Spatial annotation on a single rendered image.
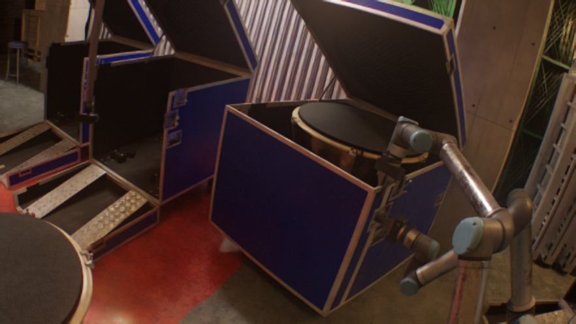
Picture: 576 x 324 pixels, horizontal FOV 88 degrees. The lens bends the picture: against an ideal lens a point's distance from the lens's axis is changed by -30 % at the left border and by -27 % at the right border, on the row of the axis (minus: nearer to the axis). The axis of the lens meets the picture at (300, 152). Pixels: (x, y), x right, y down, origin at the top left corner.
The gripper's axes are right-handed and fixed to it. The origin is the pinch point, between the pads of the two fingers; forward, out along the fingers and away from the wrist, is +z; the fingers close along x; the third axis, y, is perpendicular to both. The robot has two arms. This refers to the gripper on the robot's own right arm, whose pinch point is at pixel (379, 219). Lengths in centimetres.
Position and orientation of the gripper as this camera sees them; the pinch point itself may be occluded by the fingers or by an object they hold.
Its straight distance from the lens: 188.5
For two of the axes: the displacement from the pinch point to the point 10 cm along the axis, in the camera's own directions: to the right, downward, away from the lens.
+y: -6.7, 1.3, -7.3
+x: -2.3, 9.0, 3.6
